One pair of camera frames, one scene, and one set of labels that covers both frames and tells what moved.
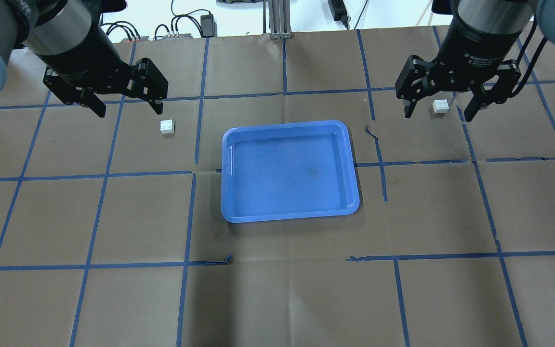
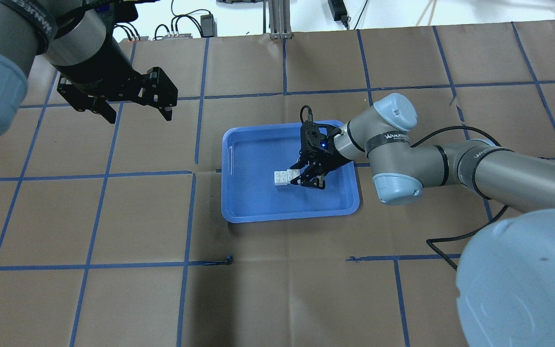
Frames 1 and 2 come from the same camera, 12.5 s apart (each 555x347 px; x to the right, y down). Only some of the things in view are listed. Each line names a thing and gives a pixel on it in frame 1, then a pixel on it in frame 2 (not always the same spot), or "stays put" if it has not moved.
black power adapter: x=209 y=26 stays put
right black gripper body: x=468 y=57 to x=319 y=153
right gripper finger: x=415 y=80 to x=311 y=177
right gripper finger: x=509 y=74 to x=302 y=163
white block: x=440 y=106 to x=281 y=178
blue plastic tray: x=286 y=171 stays put
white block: x=167 y=126 to x=291 y=174
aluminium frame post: x=280 y=19 stays put
